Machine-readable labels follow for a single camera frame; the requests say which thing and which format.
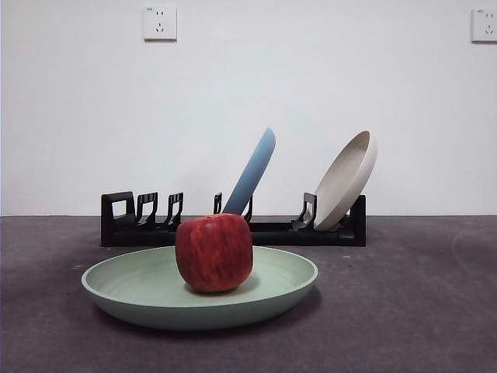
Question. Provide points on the green plate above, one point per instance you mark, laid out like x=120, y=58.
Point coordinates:
x=143, y=295

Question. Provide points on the white wall socket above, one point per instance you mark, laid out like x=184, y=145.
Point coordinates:
x=485, y=25
x=160, y=24

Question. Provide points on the red apple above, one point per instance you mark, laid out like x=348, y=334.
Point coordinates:
x=213, y=252

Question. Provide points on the blue plate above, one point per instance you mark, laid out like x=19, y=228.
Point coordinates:
x=252, y=171

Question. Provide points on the black plate rack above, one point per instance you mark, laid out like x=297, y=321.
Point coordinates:
x=279, y=237

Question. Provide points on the beige plate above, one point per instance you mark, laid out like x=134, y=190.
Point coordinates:
x=345, y=182

